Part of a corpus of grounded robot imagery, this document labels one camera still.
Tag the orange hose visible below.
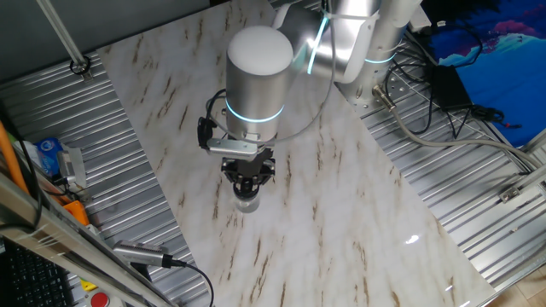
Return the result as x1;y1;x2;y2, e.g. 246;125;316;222
0;120;31;195

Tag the black keyboard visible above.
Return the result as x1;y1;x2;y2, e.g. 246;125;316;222
0;238;78;307

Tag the black ring on post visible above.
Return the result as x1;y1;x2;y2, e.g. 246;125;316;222
69;54;92;77

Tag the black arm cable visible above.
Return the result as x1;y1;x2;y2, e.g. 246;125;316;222
204;88;228;125

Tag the clear glass jar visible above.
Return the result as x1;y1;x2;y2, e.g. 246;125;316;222
234;195;261;214

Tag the metal corner bracket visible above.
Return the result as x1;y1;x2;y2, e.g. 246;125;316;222
497;184;525;205

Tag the blue printed poster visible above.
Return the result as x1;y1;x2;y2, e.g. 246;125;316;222
428;0;546;148

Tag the white power strip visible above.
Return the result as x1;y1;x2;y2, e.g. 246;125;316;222
408;7;433;35

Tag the black hanging cable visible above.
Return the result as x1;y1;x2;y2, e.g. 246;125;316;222
0;101;44;223

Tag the thick grey cable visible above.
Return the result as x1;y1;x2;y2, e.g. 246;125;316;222
371;84;546;171

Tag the orange button box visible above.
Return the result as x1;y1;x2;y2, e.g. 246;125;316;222
62;199;91;227

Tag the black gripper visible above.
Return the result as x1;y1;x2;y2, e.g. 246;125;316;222
220;147;277;195

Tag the aluminium frame rail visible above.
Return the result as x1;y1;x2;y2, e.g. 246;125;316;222
497;127;546;204

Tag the black power adapter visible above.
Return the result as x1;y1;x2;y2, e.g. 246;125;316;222
428;63;474;112

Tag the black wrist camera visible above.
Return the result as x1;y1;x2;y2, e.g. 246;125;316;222
196;117;218;150

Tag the red button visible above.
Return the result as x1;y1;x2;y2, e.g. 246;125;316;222
87;291;125;307

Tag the thin black cable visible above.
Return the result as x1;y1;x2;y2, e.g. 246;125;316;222
433;20;486;66

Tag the black cable with plug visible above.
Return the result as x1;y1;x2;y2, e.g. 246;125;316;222
468;104;522;129

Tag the black base cable bundle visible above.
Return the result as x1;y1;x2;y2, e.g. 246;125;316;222
383;55;436;136

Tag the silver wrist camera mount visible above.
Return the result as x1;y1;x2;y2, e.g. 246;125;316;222
206;136;262;161

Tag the black camera cable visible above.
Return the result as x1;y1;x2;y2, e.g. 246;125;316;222
168;255;216;307

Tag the silver finned camera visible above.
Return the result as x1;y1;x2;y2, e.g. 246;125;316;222
112;239;174;269

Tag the aluminium frame post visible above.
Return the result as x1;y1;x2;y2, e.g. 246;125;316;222
36;0;95;83

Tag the aluminium frame beam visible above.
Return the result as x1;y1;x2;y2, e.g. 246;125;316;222
0;170;180;307

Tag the grey finned metal device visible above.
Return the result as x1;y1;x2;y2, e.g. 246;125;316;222
56;144;89;191

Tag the blue white tissue packet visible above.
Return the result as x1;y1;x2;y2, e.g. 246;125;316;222
12;136;65;178

